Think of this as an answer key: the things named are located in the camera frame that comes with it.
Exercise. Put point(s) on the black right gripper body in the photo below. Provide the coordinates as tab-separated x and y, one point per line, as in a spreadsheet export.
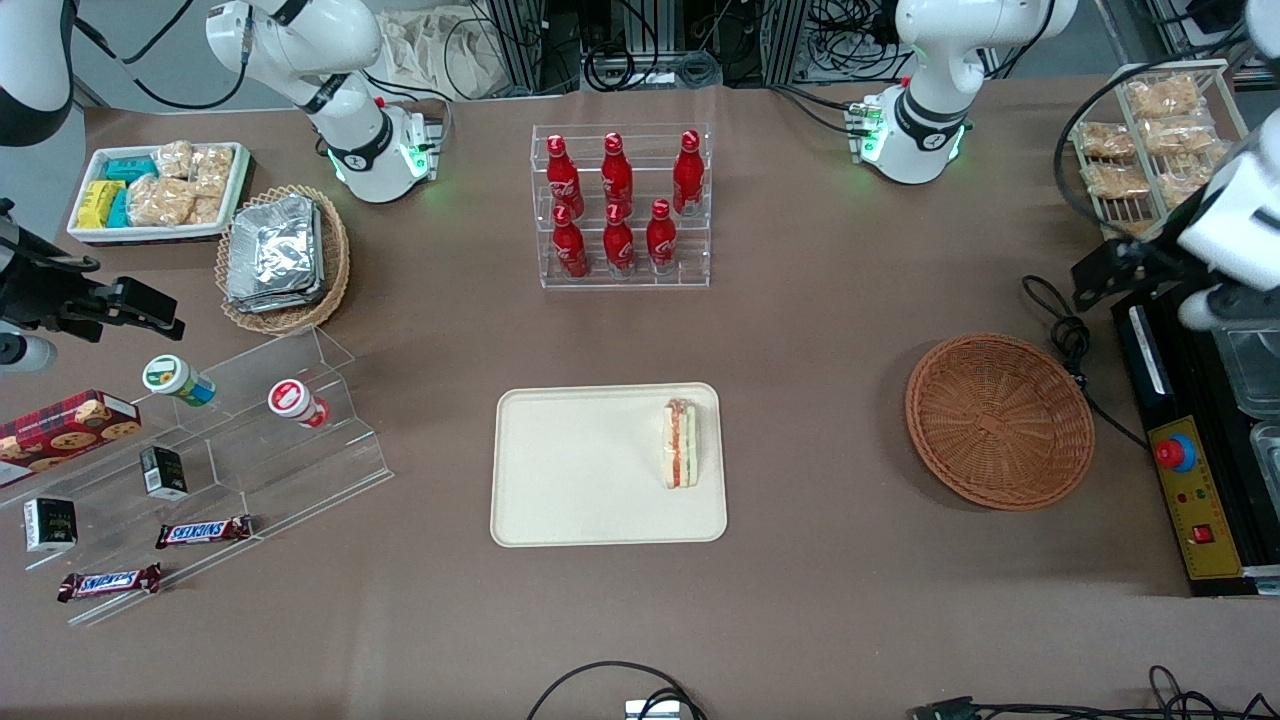
38	296

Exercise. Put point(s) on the triangle sandwich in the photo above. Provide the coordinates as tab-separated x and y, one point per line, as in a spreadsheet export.
680	445

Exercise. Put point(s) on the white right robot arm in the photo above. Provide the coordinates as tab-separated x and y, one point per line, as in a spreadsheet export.
350	120

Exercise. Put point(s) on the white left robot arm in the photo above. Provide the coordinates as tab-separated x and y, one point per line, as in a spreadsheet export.
930	100

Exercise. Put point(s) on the round brown wicker basket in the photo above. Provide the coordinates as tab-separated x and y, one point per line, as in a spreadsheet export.
1000	420

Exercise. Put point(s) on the oval light wicker basket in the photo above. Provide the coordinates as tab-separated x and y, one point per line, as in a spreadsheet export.
338	265

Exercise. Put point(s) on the cream plastic tray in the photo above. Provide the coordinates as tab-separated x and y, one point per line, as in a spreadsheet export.
580	470

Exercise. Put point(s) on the green lid sunflower cup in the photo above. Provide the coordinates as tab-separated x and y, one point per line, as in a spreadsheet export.
165	374

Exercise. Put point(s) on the clear bagged beige snack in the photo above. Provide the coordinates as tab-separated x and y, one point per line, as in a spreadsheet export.
1178	135
205	208
213	165
1115	180
175	158
1180	185
1163	97
1105	140
155	200

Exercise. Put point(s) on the white rectangular bin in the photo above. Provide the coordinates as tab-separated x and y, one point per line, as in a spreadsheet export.
150	237

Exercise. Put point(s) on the teal snack packet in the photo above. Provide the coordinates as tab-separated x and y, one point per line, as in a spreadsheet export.
120	212
130	168

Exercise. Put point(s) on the yellow snack packet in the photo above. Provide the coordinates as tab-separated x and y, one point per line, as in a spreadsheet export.
98	203

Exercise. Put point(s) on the red tartan cookie box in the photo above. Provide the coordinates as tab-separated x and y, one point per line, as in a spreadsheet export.
60	425

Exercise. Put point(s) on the clear meal container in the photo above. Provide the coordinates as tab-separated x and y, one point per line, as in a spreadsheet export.
1268	455
1255	370

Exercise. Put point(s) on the silver foil container stack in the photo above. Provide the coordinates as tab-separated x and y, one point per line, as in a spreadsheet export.
275	250

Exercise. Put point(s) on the small dark green box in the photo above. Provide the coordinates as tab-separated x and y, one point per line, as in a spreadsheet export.
163	473
50	525

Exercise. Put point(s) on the red lid yogurt cup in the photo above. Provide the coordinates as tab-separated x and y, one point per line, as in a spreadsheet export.
290	398

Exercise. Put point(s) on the clear acrylic stepped shelf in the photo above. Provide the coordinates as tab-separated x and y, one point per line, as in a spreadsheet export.
300	470

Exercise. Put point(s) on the black sealing machine yellow panel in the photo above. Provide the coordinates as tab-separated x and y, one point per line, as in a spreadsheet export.
1195	480

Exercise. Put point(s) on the Snickers chocolate bar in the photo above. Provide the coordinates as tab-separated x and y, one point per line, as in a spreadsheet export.
110	582
205	532

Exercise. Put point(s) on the white cloth bag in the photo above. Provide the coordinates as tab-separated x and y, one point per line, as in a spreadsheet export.
440	55

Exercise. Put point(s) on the clear acrylic bottle rack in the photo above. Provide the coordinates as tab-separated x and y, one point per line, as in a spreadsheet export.
700	270

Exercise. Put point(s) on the red cola bottle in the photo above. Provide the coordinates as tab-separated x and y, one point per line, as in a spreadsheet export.
571	250
565	185
617	180
619	248
661	242
688	180

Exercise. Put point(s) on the small silver device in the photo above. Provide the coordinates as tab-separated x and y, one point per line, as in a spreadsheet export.
652	711

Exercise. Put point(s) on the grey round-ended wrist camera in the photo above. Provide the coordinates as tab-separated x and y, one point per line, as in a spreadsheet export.
1205	308
20	352

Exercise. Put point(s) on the aluminium frame structure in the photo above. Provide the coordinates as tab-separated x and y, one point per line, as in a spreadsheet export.
525	40

